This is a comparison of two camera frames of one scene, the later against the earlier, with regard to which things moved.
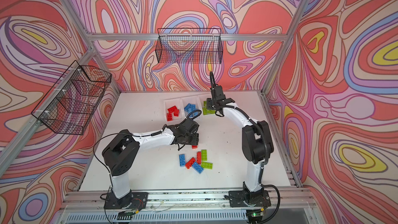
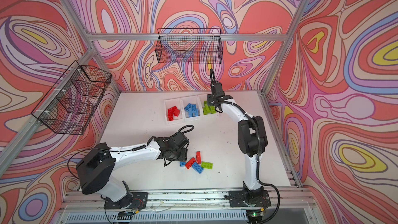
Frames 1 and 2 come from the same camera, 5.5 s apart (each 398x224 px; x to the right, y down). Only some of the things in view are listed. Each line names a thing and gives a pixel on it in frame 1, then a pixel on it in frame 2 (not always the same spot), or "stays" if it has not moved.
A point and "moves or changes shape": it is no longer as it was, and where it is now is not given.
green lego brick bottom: x=205 y=165 stays
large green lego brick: x=204 y=155 moves or changes shape
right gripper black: x=209 y=103 stays
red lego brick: x=189 y=163 stays
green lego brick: x=205 y=111 stays
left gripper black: x=196 y=138 → x=184 y=157
